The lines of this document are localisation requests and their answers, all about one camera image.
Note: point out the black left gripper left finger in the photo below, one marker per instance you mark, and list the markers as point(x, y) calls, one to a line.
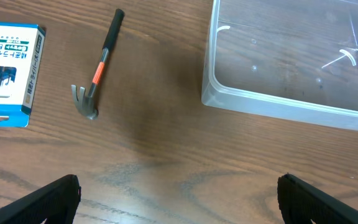
point(56, 202)

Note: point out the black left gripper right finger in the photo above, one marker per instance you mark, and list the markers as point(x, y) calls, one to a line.
point(300, 202)

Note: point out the small claw hammer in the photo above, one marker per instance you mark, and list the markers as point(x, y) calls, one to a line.
point(84, 100)

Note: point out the clear plastic container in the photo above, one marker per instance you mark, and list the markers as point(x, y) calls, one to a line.
point(287, 59)

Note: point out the blue white screwdriver box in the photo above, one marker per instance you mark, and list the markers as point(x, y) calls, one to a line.
point(21, 47)

